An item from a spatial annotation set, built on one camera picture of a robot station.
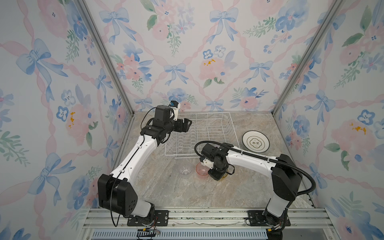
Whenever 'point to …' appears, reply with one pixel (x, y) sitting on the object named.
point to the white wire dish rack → (206, 128)
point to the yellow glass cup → (225, 174)
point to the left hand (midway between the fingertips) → (184, 119)
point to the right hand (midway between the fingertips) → (215, 175)
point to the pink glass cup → (202, 171)
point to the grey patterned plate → (255, 141)
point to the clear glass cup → (185, 170)
